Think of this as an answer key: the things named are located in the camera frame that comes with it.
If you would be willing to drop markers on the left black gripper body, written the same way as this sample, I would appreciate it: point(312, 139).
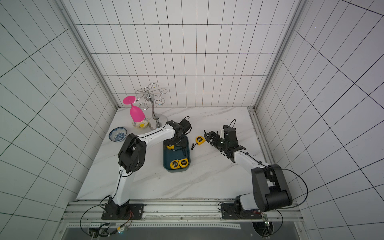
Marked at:
point(180, 141)

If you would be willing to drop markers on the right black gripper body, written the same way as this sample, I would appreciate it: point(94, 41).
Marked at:
point(214, 138)

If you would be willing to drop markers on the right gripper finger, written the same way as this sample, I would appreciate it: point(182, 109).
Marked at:
point(213, 141)
point(211, 134)

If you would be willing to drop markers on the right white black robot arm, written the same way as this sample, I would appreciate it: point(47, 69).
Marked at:
point(270, 189)

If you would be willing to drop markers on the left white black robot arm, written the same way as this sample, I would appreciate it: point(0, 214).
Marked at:
point(132, 155)

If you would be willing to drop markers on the teal plastic storage box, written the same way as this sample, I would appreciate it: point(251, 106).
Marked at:
point(177, 154)

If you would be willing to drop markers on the chrome wine glass rack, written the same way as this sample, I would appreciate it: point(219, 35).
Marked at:
point(150, 97)

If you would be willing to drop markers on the pink plastic wine glass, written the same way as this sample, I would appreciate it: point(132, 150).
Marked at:
point(136, 113)

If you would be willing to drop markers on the blue white ceramic dish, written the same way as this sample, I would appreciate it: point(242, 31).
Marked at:
point(118, 134)

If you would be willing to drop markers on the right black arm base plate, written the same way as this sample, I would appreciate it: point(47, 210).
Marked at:
point(236, 212)

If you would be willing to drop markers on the aluminium mounting rail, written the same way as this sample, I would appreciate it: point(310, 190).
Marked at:
point(86, 215)

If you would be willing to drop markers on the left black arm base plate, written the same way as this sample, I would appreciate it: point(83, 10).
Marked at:
point(124, 212)

